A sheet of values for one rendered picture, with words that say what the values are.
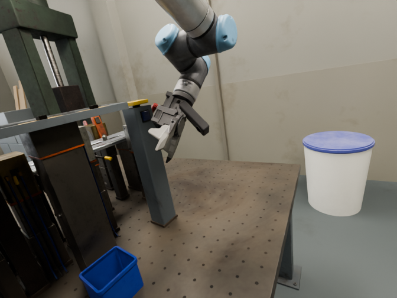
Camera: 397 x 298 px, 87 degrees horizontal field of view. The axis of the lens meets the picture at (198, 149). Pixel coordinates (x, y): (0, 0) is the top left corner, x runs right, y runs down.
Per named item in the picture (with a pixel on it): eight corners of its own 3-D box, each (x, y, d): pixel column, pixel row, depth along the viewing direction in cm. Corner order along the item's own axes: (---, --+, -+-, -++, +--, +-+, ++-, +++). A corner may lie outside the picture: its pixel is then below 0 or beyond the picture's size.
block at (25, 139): (111, 253, 69) (62, 120, 56) (125, 263, 65) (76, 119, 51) (81, 278, 62) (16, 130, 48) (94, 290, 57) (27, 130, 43)
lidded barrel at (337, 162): (364, 192, 191) (370, 130, 173) (372, 225, 153) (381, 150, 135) (305, 185, 215) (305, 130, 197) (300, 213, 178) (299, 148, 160)
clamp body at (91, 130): (111, 180, 129) (93, 122, 118) (124, 184, 121) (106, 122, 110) (98, 187, 123) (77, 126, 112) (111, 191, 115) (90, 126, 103)
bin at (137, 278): (124, 268, 63) (116, 244, 60) (146, 284, 57) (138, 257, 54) (88, 301, 54) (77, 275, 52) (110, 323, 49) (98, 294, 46)
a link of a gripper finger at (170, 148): (157, 154, 71) (162, 129, 68) (173, 161, 70) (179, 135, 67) (153, 158, 68) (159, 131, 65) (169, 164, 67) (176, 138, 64)
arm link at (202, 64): (184, 49, 68) (198, 67, 74) (171, 77, 66) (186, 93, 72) (203, 45, 63) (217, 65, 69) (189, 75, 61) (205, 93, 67)
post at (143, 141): (164, 211, 88) (138, 105, 74) (178, 216, 83) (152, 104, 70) (150, 222, 82) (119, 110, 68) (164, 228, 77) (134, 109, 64)
